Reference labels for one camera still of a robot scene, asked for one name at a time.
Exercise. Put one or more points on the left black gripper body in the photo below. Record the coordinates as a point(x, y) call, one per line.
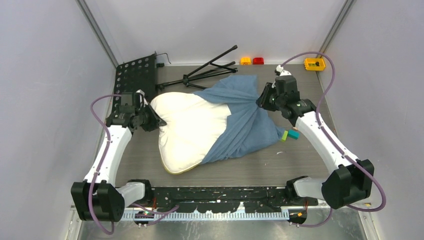
point(148, 121)

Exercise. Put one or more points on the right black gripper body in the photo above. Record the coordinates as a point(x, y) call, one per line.
point(271, 100)

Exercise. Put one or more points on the white pillow with yellow band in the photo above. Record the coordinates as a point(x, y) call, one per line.
point(193, 125)

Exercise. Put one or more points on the blue pillowcase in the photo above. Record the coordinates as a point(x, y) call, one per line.
point(248, 127)

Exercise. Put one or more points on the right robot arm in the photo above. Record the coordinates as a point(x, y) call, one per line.
point(349, 180)

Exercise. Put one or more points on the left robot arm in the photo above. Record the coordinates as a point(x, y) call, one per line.
point(97, 197)

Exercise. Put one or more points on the lime green block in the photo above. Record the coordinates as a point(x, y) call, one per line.
point(284, 136)

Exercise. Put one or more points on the black perforated music stand tray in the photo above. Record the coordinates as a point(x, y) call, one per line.
point(138, 74)

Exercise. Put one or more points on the teal block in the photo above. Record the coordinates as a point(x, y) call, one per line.
point(293, 134)

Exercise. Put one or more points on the yellow toy block with knob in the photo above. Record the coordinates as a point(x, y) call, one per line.
point(314, 64)

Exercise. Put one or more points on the red toy brick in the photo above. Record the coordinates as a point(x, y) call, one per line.
point(258, 61)

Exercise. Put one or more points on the orange yellow toy brick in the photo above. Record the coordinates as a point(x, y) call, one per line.
point(245, 61)

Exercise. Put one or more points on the black folding tripod stand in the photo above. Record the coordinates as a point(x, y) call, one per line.
point(207, 70)

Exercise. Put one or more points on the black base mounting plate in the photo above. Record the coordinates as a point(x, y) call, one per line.
point(254, 199)

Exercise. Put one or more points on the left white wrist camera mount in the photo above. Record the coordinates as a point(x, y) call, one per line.
point(142, 99)

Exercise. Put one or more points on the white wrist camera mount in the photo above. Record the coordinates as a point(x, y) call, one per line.
point(142, 99)
point(280, 71)

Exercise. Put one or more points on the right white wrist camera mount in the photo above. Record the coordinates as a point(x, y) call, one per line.
point(280, 71)

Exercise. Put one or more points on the aluminium rail frame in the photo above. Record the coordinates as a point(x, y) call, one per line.
point(289, 223)

